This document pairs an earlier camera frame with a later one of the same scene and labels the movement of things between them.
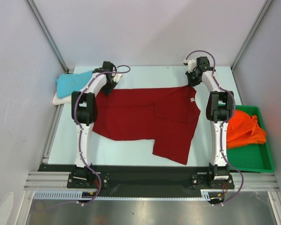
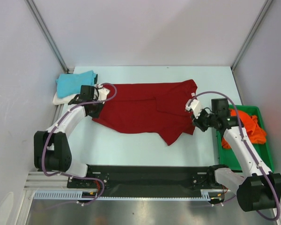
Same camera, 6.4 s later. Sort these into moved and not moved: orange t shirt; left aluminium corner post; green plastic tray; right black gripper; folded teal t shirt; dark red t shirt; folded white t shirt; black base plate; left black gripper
Moved: dark red t shirt; right black gripper; left black gripper
Not moved: left aluminium corner post; black base plate; folded teal t shirt; orange t shirt; folded white t shirt; green plastic tray
